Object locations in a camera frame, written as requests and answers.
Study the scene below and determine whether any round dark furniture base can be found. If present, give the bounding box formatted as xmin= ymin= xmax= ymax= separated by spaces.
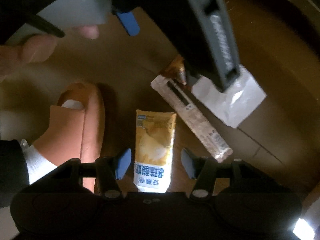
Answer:
xmin=217 ymin=0 xmax=320 ymax=64

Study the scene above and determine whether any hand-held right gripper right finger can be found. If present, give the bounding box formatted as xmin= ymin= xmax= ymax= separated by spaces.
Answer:
xmin=181 ymin=147 xmax=244 ymax=201

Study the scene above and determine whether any person's foot white sock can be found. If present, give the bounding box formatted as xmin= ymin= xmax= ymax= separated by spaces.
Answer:
xmin=21 ymin=99 xmax=85 ymax=186

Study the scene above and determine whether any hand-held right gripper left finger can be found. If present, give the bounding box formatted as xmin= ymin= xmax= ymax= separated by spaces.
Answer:
xmin=68 ymin=148 xmax=132 ymax=201

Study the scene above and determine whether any dark trouser leg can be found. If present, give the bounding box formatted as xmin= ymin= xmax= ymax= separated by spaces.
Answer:
xmin=0 ymin=139 xmax=31 ymax=208

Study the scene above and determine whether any orange slipper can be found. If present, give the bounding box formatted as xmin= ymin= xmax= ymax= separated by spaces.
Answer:
xmin=32 ymin=81 xmax=106 ymax=194

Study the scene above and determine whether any silver foil packet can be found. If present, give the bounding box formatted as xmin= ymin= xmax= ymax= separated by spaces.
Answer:
xmin=192 ymin=64 xmax=267 ymax=129

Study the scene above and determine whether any yellow white yoghurt pouch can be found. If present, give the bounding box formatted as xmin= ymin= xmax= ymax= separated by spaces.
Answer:
xmin=133 ymin=109 xmax=177 ymax=194

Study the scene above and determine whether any person's left hand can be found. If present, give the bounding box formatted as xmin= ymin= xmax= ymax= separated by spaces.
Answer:
xmin=0 ymin=0 xmax=100 ymax=83

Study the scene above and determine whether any long silver brown wrapper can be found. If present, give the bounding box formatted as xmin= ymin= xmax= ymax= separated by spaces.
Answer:
xmin=150 ymin=74 xmax=233 ymax=165

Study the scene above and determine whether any golden wrapper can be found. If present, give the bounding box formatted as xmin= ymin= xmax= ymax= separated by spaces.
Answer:
xmin=164 ymin=54 xmax=187 ymax=86

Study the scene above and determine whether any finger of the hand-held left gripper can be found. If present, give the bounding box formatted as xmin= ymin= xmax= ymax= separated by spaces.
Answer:
xmin=113 ymin=8 xmax=140 ymax=37

